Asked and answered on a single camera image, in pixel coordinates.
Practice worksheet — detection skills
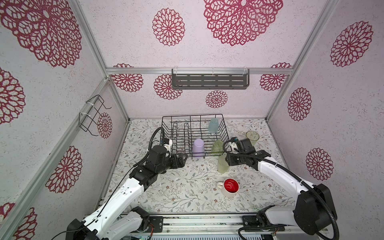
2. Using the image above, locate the pale frosted green cup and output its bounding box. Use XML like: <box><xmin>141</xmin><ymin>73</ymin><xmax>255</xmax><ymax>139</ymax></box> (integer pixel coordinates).
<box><xmin>218</xmin><ymin>154</ymin><xmax>230</xmax><ymax>174</ymax></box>

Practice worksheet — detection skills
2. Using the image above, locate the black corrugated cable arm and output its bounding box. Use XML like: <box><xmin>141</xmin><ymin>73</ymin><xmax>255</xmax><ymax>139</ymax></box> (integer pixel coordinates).
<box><xmin>147</xmin><ymin>126</ymin><xmax>166</xmax><ymax>151</ymax></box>
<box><xmin>222</xmin><ymin>139</ymin><xmax>340</xmax><ymax>240</ymax></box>

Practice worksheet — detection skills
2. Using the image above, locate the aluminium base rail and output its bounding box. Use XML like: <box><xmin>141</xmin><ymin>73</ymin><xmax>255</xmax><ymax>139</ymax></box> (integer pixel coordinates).
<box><xmin>76</xmin><ymin>212</ymin><xmax>331</xmax><ymax>240</ymax></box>

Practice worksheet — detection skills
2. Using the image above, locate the black wire dish rack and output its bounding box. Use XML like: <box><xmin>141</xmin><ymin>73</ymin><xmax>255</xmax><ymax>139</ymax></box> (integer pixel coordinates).
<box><xmin>162</xmin><ymin>114</ymin><xmax>229</xmax><ymax>158</ymax></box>

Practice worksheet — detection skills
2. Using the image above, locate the black wire wall hanger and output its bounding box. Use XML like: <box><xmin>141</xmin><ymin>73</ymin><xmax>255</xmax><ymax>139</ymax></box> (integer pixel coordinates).
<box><xmin>78</xmin><ymin>95</ymin><xmax>113</xmax><ymax>139</ymax></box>

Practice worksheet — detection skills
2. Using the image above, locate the short green glass cup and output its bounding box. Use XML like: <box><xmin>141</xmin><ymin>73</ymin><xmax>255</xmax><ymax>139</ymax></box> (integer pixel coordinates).
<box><xmin>211</xmin><ymin>140</ymin><xmax>224</xmax><ymax>156</ymax></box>

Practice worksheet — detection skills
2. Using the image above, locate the grey wall shelf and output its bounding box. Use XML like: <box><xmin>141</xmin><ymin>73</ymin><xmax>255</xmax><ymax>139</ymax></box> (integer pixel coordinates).
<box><xmin>171</xmin><ymin>69</ymin><xmax>250</xmax><ymax>90</ymax></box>

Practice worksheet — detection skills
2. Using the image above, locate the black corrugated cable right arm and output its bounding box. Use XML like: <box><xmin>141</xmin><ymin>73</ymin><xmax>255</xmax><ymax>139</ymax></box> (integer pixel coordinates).
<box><xmin>222</xmin><ymin>139</ymin><xmax>340</xmax><ymax>240</ymax></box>

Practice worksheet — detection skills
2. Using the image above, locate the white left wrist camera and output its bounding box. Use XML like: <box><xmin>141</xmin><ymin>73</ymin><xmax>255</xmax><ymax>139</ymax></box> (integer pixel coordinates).
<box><xmin>163</xmin><ymin>138</ymin><xmax>173</xmax><ymax>154</ymax></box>

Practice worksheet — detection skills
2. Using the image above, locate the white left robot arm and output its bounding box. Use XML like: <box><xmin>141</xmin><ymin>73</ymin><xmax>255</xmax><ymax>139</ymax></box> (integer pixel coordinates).
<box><xmin>66</xmin><ymin>146</ymin><xmax>188</xmax><ymax>240</ymax></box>

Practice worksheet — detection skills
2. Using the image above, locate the red and cream mug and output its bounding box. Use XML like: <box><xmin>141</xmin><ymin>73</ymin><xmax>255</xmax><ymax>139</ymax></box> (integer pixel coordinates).
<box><xmin>217</xmin><ymin>178</ymin><xmax>240</xmax><ymax>198</ymax></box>

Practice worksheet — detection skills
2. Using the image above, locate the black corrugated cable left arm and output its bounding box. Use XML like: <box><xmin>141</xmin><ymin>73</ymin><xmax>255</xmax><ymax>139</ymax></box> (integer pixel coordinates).
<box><xmin>147</xmin><ymin>126</ymin><xmax>166</xmax><ymax>151</ymax></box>

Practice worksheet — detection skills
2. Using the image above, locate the teal textured glass cup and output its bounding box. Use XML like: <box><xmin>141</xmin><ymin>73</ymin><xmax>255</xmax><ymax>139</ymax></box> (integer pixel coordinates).
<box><xmin>208</xmin><ymin>118</ymin><xmax>220</xmax><ymax>134</ymax></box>

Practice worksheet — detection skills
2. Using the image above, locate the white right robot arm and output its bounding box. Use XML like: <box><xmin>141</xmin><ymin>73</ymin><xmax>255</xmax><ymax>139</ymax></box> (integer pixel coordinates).
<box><xmin>223</xmin><ymin>137</ymin><xmax>340</xmax><ymax>240</ymax></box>

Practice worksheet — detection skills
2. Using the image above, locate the lavender plastic cup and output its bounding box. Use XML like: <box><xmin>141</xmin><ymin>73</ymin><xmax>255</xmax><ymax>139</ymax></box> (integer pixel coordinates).
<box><xmin>192</xmin><ymin>139</ymin><xmax>205</xmax><ymax>159</ymax></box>

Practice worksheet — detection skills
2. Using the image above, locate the tall green glass tumbler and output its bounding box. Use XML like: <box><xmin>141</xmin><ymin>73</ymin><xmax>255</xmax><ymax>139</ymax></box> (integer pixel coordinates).
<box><xmin>246</xmin><ymin>131</ymin><xmax>260</xmax><ymax>146</ymax></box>

